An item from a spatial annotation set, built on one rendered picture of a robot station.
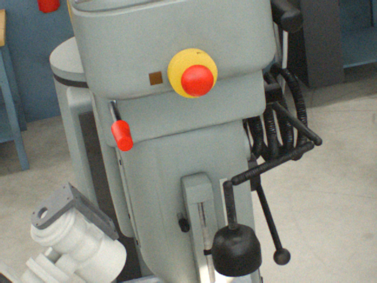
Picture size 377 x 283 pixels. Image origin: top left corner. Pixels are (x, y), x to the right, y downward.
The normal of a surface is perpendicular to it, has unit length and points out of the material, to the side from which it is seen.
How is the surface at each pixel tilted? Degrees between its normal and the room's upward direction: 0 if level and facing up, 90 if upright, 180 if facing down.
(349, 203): 0
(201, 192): 90
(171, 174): 90
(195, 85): 91
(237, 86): 90
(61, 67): 0
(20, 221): 0
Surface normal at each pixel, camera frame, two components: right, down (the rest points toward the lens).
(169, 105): 0.20, 0.40
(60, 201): -0.55, -0.58
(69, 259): 0.55, 0.28
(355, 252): -0.15, -0.89
